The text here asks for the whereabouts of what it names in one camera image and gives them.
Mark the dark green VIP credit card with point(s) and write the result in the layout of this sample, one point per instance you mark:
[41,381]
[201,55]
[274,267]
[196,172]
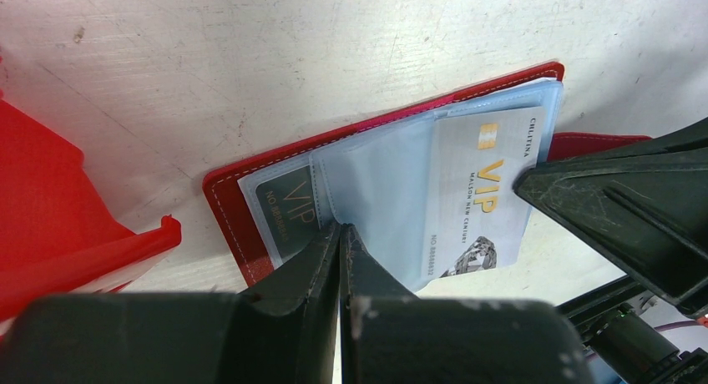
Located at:
[288,213]

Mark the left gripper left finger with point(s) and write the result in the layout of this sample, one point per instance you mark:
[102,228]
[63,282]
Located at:
[286,323]

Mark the white VIP credit card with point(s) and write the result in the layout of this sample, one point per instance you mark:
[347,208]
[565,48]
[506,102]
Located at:
[475,222]

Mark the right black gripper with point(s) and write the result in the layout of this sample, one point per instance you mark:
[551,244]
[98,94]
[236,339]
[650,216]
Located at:
[643,207]

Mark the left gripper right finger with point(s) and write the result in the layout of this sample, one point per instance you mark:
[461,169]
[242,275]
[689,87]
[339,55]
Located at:
[373,303]

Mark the red plastic tray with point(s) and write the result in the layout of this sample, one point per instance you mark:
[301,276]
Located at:
[57,234]

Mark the red leather card holder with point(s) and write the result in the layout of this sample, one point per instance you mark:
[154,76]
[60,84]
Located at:
[374,174]

